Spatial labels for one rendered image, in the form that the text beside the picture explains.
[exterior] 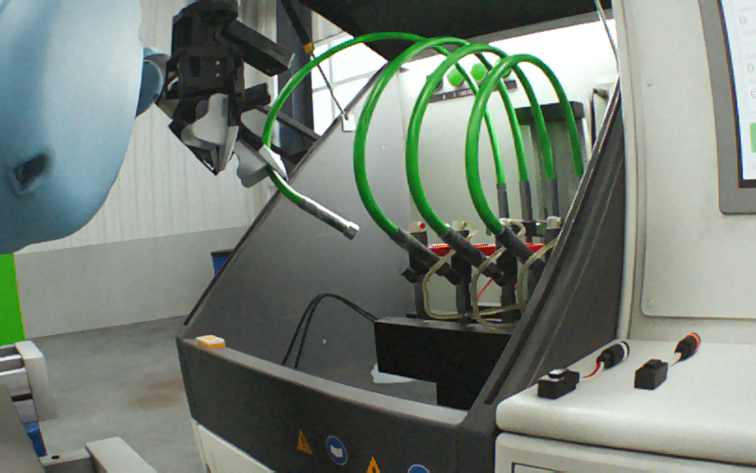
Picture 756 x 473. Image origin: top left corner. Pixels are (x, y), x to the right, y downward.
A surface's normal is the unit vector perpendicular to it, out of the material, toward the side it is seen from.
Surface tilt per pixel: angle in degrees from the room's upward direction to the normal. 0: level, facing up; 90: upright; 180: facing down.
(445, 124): 90
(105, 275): 90
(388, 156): 90
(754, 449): 90
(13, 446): 0
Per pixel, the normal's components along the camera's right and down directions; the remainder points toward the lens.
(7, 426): -0.08, -1.00
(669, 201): -0.76, -0.14
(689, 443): -0.76, 0.10
